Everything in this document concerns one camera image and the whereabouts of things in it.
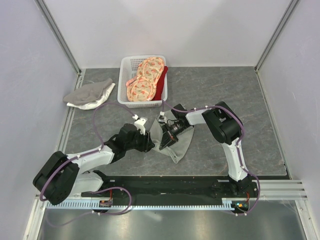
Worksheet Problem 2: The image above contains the floral mesh laundry bag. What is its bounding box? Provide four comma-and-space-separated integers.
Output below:
126, 57, 166, 102

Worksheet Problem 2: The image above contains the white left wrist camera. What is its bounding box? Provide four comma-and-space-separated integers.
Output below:
132, 114, 148, 135

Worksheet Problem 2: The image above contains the red cloth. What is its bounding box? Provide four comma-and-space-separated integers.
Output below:
152, 66, 168, 101

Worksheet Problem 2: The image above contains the aluminium frame rail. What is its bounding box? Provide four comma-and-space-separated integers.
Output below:
0, 0, 320, 240

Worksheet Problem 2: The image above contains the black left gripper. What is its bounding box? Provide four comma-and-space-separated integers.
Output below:
125, 127, 155, 153

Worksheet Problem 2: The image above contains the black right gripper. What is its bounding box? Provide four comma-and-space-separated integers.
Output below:
160, 121, 188, 151

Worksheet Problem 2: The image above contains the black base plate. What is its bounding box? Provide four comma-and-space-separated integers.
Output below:
81, 175, 260, 201

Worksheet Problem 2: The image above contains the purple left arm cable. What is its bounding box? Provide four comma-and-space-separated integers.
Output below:
39, 101, 133, 227

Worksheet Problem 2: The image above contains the white perforated plastic basket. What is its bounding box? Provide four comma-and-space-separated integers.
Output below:
117, 54, 168, 109

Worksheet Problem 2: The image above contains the grey cloth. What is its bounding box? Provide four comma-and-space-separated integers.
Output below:
62, 78, 113, 105

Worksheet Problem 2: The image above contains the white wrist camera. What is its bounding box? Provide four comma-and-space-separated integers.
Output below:
158, 111, 167, 124
132, 114, 148, 135

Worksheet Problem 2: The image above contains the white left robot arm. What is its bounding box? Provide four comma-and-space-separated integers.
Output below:
33, 123, 155, 206

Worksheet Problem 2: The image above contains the slotted cable duct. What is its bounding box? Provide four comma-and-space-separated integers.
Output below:
45, 198, 249, 211

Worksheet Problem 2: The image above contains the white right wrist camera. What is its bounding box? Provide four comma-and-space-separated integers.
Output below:
158, 111, 167, 124

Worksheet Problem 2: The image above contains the grey-green cloth napkin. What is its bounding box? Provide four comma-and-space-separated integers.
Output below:
150, 107, 194, 164

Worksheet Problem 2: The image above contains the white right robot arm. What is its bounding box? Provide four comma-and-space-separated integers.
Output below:
158, 101, 251, 197

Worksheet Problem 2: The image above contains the white cloth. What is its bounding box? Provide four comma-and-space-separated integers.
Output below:
65, 83, 116, 111

